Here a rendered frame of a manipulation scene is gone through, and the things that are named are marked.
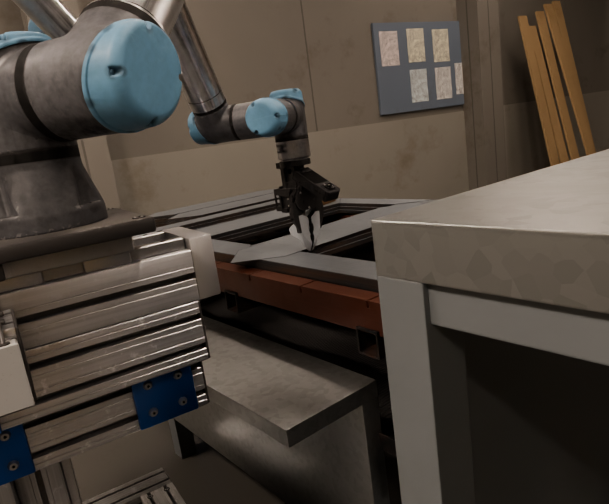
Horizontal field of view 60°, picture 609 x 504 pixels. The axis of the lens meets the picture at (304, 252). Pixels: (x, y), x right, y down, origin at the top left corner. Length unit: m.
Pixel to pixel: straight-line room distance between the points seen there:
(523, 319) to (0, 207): 0.60
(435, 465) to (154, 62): 0.50
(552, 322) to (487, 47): 5.50
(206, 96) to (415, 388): 0.84
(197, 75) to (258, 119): 0.14
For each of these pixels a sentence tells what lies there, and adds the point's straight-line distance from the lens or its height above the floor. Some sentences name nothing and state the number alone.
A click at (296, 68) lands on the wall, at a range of 4.63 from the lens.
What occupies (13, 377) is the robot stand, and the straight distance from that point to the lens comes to 0.62.
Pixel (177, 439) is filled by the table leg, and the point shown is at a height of 0.08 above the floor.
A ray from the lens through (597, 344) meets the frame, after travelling 0.31.
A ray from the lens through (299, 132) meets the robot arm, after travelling 1.20.
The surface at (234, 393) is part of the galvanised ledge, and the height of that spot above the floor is 0.68.
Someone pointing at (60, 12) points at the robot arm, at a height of 1.44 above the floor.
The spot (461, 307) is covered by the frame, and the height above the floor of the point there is 1.00.
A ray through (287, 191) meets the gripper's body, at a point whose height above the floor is 0.99.
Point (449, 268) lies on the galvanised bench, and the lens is 0.34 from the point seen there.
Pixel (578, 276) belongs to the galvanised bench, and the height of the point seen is 1.03.
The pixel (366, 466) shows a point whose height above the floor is 0.53.
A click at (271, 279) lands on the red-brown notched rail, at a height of 0.83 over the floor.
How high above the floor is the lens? 1.12
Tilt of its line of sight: 13 degrees down
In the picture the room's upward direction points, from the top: 8 degrees counter-clockwise
